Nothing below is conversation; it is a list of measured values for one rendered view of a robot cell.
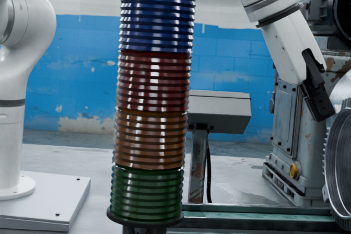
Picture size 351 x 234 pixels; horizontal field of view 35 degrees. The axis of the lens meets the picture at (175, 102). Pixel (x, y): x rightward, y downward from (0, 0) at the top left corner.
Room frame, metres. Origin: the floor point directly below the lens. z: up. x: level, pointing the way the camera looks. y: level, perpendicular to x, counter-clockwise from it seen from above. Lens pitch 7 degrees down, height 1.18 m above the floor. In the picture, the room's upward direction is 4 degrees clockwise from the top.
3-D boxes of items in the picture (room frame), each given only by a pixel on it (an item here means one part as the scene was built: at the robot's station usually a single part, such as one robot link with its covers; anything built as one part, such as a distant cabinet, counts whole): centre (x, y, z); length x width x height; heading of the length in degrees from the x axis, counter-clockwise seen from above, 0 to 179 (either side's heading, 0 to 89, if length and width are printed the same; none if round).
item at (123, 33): (0.44, 0.02, 1.19); 0.06 x 0.06 x 0.04
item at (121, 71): (0.44, 0.02, 1.14); 0.06 x 0.06 x 0.04
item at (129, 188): (0.44, 0.02, 1.05); 0.06 x 0.06 x 0.04
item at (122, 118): (0.44, 0.02, 1.10); 0.06 x 0.06 x 0.04
